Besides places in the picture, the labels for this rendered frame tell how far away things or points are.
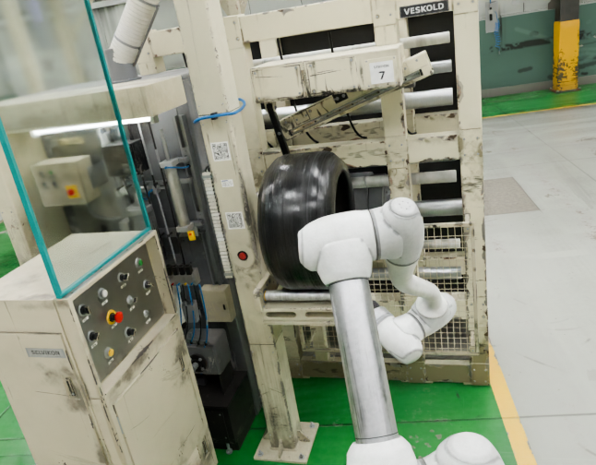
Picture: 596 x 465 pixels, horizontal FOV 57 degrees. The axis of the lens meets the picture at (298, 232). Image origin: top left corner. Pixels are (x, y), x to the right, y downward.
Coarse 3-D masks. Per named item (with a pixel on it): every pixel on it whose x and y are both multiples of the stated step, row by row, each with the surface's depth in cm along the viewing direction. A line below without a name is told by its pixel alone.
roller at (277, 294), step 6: (264, 294) 225; (270, 294) 224; (276, 294) 223; (282, 294) 222; (288, 294) 221; (294, 294) 220; (300, 294) 220; (306, 294) 219; (312, 294) 218; (318, 294) 217; (324, 294) 217; (270, 300) 224; (276, 300) 224; (282, 300) 223; (288, 300) 222; (294, 300) 221; (300, 300) 221; (306, 300) 220; (312, 300) 219; (318, 300) 218; (324, 300) 218
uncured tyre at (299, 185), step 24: (288, 168) 205; (312, 168) 202; (336, 168) 208; (264, 192) 203; (288, 192) 199; (312, 192) 196; (336, 192) 243; (264, 216) 200; (288, 216) 197; (312, 216) 194; (264, 240) 201; (288, 240) 198; (288, 264) 202; (288, 288) 218; (312, 288) 214
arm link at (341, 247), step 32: (320, 224) 135; (352, 224) 133; (320, 256) 133; (352, 256) 131; (352, 288) 131; (352, 320) 129; (352, 352) 128; (352, 384) 127; (384, 384) 127; (352, 416) 127; (384, 416) 124; (352, 448) 124; (384, 448) 120
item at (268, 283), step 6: (264, 276) 233; (270, 276) 234; (264, 282) 227; (270, 282) 234; (276, 282) 240; (258, 288) 223; (264, 288) 226; (270, 288) 233; (276, 288) 240; (258, 294) 220; (258, 300) 221; (264, 300) 225; (258, 306) 222; (264, 306) 224
